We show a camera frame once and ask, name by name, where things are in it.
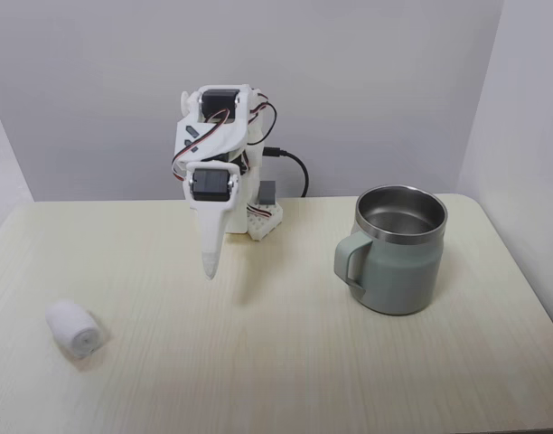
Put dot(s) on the white gauze dressing roll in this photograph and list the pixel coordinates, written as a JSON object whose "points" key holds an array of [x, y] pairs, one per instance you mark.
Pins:
{"points": [[73, 327]]}

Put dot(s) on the grey table clamp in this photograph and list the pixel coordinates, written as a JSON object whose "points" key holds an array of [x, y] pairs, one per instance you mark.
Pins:
{"points": [[268, 193]]}

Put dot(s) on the green steel mug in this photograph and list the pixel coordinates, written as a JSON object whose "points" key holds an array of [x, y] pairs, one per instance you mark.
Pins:
{"points": [[394, 280]]}

